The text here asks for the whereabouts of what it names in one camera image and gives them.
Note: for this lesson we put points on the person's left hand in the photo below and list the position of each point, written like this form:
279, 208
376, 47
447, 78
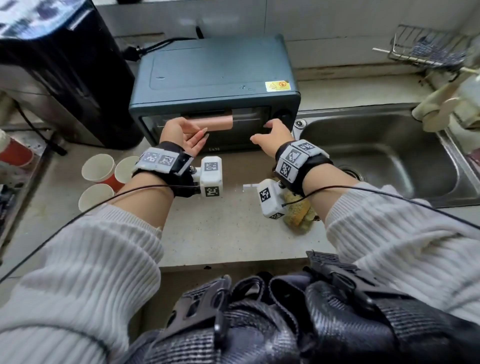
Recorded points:
176, 132

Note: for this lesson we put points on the person's right hand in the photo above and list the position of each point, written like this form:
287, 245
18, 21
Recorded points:
278, 137

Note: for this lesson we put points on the person's right thumb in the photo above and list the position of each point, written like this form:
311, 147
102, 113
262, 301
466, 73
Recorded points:
259, 140

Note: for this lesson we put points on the person's left thumb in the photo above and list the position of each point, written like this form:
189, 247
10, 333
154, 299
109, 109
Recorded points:
191, 126

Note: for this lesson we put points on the person's left forearm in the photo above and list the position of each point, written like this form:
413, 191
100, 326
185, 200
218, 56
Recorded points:
93, 262

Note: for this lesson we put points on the person's right forearm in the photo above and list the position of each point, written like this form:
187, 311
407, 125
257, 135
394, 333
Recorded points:
393, 236

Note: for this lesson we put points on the dark oven knob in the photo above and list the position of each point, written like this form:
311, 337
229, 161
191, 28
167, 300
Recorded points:
285, 116

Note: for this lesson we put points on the white marker cube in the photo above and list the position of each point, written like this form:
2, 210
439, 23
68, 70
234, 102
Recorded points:
211, 176
270, 200

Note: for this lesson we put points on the dark teal toaster oven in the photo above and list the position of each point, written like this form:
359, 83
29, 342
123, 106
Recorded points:
213, 75

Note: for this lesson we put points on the white and red paper cup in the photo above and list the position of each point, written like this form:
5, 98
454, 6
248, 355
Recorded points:
98, 167
93, 195
125, 170

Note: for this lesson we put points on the yellow sponge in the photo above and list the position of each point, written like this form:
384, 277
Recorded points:
298, 215

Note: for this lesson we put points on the stainless steel sink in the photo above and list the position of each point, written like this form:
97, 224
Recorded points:
390, 150

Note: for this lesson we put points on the large black appliance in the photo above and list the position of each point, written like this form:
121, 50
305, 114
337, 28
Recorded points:
71, 71

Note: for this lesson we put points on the grey tray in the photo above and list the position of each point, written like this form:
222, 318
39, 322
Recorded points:
22, 187

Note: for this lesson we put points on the cream faucet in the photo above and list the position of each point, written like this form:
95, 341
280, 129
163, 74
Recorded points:
438, 107

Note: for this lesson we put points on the black chest harness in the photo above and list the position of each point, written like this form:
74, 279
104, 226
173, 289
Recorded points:
300, 322

